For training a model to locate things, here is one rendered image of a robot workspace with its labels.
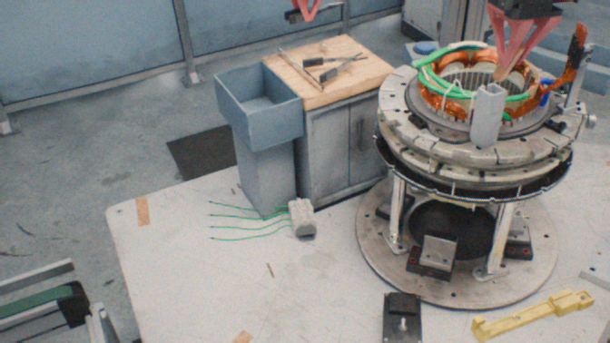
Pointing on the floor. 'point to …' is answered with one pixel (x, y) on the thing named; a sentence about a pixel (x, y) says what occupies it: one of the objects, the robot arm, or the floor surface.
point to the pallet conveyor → (52, 309)
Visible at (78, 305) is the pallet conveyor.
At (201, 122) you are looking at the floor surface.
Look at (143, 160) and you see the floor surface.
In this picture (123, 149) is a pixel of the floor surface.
